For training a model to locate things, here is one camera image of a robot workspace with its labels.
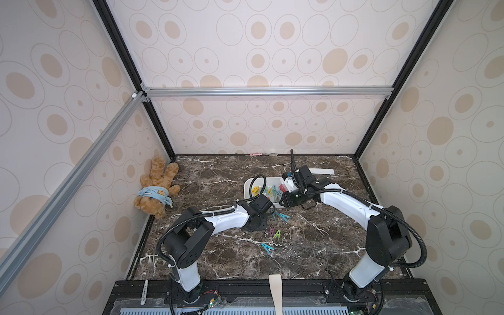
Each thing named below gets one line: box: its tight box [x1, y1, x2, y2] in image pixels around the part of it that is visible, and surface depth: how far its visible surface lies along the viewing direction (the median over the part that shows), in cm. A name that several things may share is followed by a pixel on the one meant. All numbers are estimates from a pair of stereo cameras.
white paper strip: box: [308, 168, 335, 176], surface depth 115 cm
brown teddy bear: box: [133, 156, 181, 219], surface depth 96 cm
